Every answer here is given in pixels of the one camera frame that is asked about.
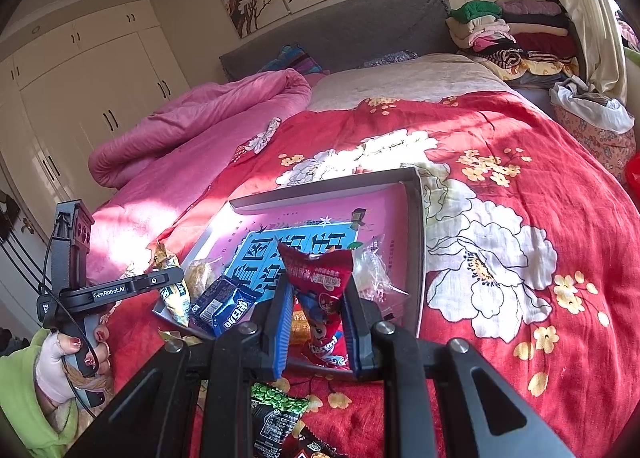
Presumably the person's left forearm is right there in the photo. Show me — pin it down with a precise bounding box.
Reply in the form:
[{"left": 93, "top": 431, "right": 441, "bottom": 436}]
[{"left": 0, "top": 328, "right": 81, "bottom": 458}]

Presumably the pink quilt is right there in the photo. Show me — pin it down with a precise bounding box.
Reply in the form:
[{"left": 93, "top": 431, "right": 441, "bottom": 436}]
[{"left": 85, "top": 68, "right": 326, "bottom": 283}]

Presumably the clear packet with brown ball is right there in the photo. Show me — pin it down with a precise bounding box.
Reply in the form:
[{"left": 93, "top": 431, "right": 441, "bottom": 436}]
[
  {"left": 184, "top": 258, "right": 223, "bottom": 306},
  {"left": 350, "top": 233, "right": 408, "bottom": 319}
]

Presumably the blue cookie packet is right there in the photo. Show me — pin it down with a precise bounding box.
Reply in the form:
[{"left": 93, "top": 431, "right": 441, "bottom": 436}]
[{"left": 190, "top": 275, "right": 261, "bottom": 339}]

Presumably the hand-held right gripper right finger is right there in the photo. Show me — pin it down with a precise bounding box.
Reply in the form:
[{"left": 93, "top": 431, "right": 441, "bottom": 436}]
[{"left": 341, "top": 278, "right": 576, "bottom": 458}]

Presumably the grey cardboard box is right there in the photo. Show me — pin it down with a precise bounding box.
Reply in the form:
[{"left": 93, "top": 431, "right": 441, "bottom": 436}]
[{"left": 152, "top": 167, "right": 426, "bottom": 379}]

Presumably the long yellow snack packet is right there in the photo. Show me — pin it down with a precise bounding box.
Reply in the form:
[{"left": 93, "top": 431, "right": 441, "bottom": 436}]
[{"left": 150, "top": 242, "right": 192, "bottom": 329}]

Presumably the white crumpled cloth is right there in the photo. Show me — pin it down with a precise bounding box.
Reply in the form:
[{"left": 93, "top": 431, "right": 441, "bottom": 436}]
[{"left": 549, "top": 75, "right": 636, "bottom": 135}]

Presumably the pink book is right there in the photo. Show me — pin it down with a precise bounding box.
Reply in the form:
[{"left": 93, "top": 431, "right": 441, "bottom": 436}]
[{"left": 200, "top": 185, "right": 418, "bottom": 333}]

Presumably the dark patterned pillow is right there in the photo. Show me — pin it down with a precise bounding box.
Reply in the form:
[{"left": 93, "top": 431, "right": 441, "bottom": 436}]
[{"left": 362, "top": 50, "right": 421, "bottom": 69}]

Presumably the black cable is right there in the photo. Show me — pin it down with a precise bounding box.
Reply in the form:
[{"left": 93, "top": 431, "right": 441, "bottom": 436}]
[{"left": 37, "top": 233, "right": 108, "bottom": 421}]

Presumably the person's left hand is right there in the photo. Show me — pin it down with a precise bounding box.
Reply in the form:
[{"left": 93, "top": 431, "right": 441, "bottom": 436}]
[{"left": 35, "top": 320, "right": 113, "bottom": 404}]

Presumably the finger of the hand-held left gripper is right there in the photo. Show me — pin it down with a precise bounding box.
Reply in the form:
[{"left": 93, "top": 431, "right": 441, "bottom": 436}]
[{"left": 127, "top": 265, "right": 186, "bottom": 295}]

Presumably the black green pea packet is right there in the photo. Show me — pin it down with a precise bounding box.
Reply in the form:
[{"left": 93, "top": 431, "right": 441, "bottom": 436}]
[{"left": 250, "top": 382, "right": 310, "bottom": 458}]

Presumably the grey headboard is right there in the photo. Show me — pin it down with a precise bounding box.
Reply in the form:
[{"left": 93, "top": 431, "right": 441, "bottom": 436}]
[{"left": 219, "top": 0, "right": 451, "bottom": 83}]

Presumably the white wardrobe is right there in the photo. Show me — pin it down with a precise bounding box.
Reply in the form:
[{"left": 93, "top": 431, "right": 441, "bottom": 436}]
[{"left": 0, "top": 0, "right": 193, "bottom": 289}]

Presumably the brown chocolate bar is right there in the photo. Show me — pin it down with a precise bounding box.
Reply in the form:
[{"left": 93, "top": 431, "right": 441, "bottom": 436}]
[{"left": 287, "top": 425, "right": 351, "bottom": 458}]

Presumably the pile of folded clothes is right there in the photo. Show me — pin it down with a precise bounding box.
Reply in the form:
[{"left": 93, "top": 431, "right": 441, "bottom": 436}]
[{"left": 445, "top": 0, "right": 583, "bottom": 88}]

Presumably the pink floral fabric bag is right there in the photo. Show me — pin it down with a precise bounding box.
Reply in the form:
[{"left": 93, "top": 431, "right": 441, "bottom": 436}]
[{"left": 555, "top": 105, "right": 638, "bottom": 183}]

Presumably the orange rice cracker packet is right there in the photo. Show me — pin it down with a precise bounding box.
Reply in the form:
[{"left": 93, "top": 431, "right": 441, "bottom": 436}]
[{"left": 292, "top": 308, "right": 313, "bottom": 346}]

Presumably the black hanging bag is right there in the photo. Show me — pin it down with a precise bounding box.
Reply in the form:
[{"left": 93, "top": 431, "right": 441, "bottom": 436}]
[{"left": 0, "top": 190, "right": 23, "bottom": 243}]

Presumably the beige curtain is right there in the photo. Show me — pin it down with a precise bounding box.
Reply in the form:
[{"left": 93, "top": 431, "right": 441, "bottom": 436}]
[{"left": 535, "top": 0, "right": 631, "bottom": 103}]

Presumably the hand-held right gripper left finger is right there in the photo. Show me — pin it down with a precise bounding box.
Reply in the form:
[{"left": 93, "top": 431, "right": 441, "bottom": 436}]
[{"left": 65, "top": 280, "right": 297, "bottom": 458}]

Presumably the red snack packet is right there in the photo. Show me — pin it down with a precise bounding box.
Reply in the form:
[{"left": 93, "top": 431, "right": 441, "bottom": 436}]
[{"left": 276, "top": 240, "right": 357, "bottom": 371}]

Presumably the blue striped pillow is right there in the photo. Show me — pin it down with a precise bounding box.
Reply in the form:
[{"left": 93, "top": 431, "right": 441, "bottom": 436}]
[{"left": 272, "top": 44, "right": 326, "bottom": 76}]

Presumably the beige bedsheet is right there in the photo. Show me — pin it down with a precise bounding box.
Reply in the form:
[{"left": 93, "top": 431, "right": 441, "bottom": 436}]
[{"left": 306, "top": 54, "right": 526, "bottom": 113}]

